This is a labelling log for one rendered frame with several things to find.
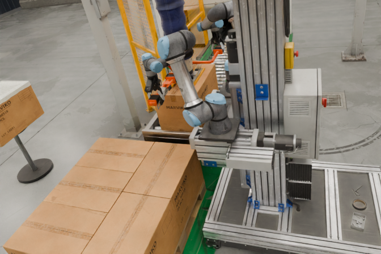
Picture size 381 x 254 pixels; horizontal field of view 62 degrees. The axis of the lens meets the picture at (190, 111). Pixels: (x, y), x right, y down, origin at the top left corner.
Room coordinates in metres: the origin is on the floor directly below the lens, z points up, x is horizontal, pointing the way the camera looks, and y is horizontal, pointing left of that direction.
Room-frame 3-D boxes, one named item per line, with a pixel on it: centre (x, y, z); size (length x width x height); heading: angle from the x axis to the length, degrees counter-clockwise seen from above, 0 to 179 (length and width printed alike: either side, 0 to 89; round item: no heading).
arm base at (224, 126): (1.63, -0.16, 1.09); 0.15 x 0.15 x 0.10
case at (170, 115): (2.61, -0.01, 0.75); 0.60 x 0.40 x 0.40; 155
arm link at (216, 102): (1.62, -0.15, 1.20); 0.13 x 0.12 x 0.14; 116
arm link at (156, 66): (2.01, 0.16, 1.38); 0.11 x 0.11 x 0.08; 26
